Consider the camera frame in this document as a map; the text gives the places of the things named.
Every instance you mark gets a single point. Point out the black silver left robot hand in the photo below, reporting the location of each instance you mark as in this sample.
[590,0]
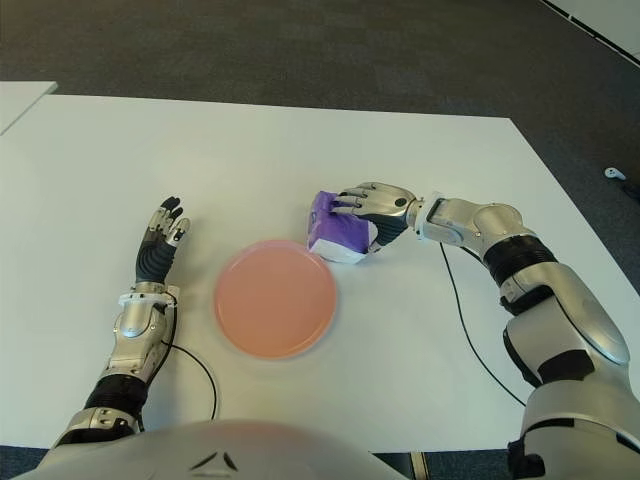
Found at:
[152,260]

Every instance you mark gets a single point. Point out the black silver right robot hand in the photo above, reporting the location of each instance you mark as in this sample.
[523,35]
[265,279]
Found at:
[387,205]

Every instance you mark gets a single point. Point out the purple white tissue pack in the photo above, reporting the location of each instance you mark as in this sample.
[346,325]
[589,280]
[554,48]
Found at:
[340,232]

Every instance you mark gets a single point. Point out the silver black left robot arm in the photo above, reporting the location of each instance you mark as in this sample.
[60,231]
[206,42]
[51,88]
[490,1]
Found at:
[132,340]

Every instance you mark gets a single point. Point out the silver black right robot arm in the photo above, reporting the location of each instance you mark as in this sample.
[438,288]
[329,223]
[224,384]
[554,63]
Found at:
[565,310]

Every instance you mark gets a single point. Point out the round pink plate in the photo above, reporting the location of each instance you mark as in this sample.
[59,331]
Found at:
[275,300]

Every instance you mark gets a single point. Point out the silver robot torso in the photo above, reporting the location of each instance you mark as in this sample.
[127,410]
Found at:
[200,450]

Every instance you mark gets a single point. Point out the white neighbouring table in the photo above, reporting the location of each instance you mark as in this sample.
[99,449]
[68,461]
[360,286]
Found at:
[20,102]

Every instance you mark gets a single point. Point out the small white controller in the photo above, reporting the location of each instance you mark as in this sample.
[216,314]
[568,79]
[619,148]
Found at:
[615,173]

